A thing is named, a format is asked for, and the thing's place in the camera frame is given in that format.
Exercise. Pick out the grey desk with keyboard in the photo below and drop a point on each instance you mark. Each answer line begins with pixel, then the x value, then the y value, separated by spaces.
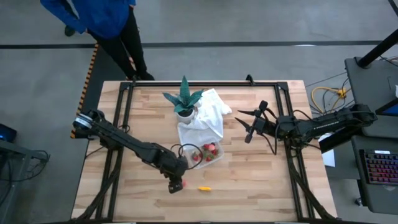
pixel 360 199

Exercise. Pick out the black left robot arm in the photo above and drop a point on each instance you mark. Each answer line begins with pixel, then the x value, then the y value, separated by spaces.
pixel 124 143

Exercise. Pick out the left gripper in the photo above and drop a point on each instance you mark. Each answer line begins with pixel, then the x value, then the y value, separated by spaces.
pixel 174 166

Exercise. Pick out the clear plastic tupperware container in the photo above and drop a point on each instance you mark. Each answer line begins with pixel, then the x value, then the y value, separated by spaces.
pixel 217 160

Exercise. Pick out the white cloth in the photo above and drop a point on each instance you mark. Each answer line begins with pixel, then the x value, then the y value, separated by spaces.
pixel 208 118

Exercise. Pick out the grey metal cart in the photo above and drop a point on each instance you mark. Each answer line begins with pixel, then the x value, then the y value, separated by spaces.
pixel 18 152

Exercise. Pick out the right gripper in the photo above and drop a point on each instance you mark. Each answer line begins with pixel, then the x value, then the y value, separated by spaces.
pixel 264 126

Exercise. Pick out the white paper sheet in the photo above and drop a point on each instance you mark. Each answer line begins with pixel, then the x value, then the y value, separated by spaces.
pixel 329 158

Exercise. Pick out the black pole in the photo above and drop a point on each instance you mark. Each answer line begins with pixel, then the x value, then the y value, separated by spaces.
pixel 377 49

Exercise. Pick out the grey desk with pole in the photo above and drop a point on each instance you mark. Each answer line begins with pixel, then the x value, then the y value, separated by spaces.
pixel 367 87

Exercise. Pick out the black ramp with hazard stripes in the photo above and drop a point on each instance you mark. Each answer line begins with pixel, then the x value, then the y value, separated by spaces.
pixel 93 93

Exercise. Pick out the blue lit device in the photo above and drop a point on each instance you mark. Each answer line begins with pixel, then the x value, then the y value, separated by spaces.
pixel 6 133

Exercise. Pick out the laptop with blue screen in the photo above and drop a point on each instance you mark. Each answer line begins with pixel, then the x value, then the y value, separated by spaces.
pixel 392 109

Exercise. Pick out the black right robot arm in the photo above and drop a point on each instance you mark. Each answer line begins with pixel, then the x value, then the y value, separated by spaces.
pixel 326 124

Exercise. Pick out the white plant pot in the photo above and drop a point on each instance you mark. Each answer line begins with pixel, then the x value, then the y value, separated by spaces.
pixel 182 119

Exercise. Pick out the person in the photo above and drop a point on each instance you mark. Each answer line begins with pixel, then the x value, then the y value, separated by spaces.
pixel 99 15

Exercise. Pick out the backlit rainbow keyboard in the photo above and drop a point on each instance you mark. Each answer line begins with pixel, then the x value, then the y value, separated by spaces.
pixel 381 168

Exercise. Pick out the green snake plant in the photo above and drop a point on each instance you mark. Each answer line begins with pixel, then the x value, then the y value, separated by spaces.
pixel 185 96

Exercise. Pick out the black aluminium table frame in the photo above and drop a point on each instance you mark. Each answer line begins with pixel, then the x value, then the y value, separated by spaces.
pixel 202 84

